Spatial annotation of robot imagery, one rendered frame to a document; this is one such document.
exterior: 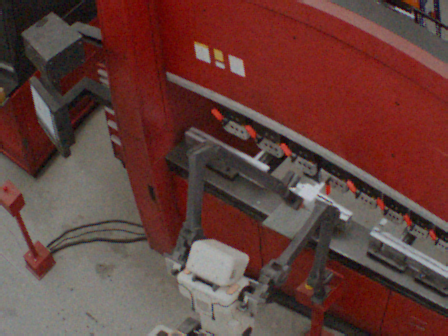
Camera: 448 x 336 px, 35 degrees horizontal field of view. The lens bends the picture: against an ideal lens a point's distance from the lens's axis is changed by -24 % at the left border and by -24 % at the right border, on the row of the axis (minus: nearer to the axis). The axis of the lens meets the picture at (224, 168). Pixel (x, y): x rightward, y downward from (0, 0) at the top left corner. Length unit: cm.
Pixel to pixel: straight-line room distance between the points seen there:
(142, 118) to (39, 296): 168
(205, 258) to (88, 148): 271
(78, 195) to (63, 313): 113
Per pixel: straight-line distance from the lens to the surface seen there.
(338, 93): 353
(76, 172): 599
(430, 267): 394
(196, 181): 370
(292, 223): 411
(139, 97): 429
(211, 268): 356
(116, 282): 527
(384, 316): 433
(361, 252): 412
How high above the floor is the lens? 416
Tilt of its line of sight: 46 degrees down
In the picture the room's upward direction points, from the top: 9 degrees counter-clockwise
